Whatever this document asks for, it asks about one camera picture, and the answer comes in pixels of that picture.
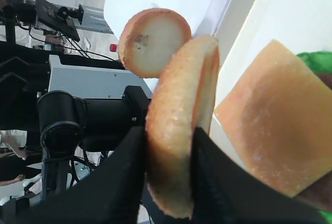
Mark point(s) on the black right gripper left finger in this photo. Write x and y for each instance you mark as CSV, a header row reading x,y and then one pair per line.
x,y
110,194

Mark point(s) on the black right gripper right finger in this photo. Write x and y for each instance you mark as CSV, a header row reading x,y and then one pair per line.
x,y
225,193

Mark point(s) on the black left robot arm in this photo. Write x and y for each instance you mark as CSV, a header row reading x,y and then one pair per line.
x,y
67,122

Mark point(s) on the orange cheese slice on burger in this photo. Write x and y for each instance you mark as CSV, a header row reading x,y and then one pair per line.
x,y
278,118

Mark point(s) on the green lettuce leaf on tray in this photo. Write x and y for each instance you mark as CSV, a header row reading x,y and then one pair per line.
x,y
319,62

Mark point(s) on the grey equipment cabinet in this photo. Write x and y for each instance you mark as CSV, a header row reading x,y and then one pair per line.
x,y
92,82

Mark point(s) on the bottom bun slice left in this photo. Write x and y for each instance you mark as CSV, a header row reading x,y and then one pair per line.
x,y
149,40

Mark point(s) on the black monitor on stand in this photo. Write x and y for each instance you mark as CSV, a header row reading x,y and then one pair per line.
x,y
61,19

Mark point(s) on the cream rectangular metal tray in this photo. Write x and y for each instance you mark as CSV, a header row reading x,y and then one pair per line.
x,y
300,25

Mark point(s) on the left clear plastic rail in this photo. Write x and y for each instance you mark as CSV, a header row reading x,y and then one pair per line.
x,y
213,18

